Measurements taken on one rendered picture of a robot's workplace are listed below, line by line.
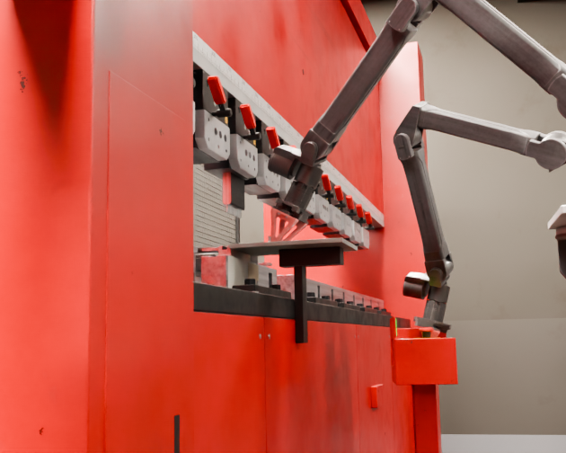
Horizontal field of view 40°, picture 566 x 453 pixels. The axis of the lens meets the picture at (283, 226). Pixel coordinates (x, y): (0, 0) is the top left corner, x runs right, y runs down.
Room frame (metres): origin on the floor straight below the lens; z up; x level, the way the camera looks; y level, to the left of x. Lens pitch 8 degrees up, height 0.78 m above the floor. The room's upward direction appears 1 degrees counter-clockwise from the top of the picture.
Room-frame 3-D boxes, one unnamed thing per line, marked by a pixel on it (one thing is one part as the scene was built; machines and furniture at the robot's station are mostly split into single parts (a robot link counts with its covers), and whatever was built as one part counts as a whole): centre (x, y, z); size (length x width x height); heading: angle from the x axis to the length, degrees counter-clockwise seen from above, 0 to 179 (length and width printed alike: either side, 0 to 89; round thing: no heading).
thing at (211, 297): (2.45, -0.11, 0.85); 3.00 x 0.21 x 0.04; 164
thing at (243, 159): (1.81, 0.12, 1.26); 0.15 x 0.09 x 0.17; 164
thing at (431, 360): (2.17, -0.38, 0.75); 0.20 x 0.16 x 0.18; 175
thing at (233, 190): (1.84, 0.12, 1.13); 0.10 x 0.02 x 0.10; 164
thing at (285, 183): (2.20, 0.01, 1.26); 0.15 x 0.09 x 0.17; 164
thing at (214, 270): (1.89, 0.10, 0.92); 0.39 x 0.06 x 0.10; 164
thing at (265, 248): (1.80, -0.03, 1.00); 0.26 x 0.18 x 0.01; 74
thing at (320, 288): (3.05, -0.23, 0.92); 1.68 x 0.06 x 0.10; 164
